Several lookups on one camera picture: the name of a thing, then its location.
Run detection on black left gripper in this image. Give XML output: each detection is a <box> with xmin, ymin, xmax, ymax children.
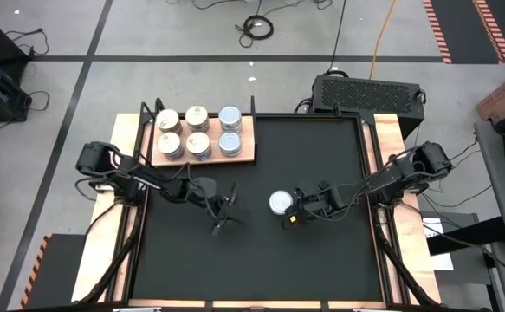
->
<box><xmin>178</xmin><ymin>181</ymin><xmax>244</xmax><ymax>237</ymax></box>

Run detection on grey desk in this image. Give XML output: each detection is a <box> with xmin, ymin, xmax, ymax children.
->
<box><xmin>472</xmin><ymin>119</ymin><xmax>505</xmax><ymax>312</ymax></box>

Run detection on black computer tower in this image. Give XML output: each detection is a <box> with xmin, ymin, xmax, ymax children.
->
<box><xmin>311</xmin><ymin>74</ymin><xmax>426</xmax><ymax>140</ymax></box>

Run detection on black aluminium table frame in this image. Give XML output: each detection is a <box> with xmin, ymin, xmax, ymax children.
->
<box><xmin>76</xmin><ymin>110</ymin><xmax>443</xmax><ymax>312</ymax></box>

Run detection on yellow hanging cable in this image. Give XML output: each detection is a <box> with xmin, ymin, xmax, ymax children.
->
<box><xmin>368</xmin><ymin>0</ymin><xmax>398</xmax><ymax>81</ymax></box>

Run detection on black table mat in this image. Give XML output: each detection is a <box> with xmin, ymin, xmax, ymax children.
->
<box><xmin>129</xmin><ymin>115</ymin><xmax>384</xmax><ymax>302</ymax></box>

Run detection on white paper sheet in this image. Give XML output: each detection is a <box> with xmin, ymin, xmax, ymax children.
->
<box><xmin>420</xmin><ymin>216</ymin><xmax>456</xmax><ymax>272</ymax></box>

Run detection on black floor cable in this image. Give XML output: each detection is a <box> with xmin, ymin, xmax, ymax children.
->
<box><xmin>3</xmin><ymin>28</ymin><xmax>50</xmax><ymax>60</ymax></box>
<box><xmin>0</xmin><ymin>89</ymin><xmax>52</xmax><ymax>138</ymax></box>

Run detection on hazard striped floor mat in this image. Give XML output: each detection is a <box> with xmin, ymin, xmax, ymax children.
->
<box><xmin>422</xmin><ymin>0</ymin><xmax>505</xmax><ymax>66</ymax></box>
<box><xmin>17</xmin><ymin>232</ymin><xmax>87</xmax><ymax>311</ymax></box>

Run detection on coiled black cable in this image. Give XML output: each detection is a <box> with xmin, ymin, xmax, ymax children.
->
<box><xmin>234</xmin><ymin>14</ymin><xmax>275</xmax><ymax>49</ymax></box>

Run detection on wooden shelf board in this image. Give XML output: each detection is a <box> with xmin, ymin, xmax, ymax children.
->
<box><xmin>151</xmin><ymin>113</ymin><xmax>257</xmax><ymax>168</ymax></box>

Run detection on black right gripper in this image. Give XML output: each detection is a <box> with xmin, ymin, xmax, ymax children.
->
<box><xmin>282</xmin><ymin>181</ymin><xmax>344</xmax><ymax>230</ymax></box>

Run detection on black hanging cable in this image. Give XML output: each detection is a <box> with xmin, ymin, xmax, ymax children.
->
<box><xmin>326</xmin><ymin>0</ymin><xmax>348</xmax><ymax>77</ymax></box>

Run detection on black desk base bar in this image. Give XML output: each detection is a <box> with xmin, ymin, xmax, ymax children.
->
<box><xmin>424</xmin><ymin>215</ymin><xmax>505</xmax><ymax>257</ymax></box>

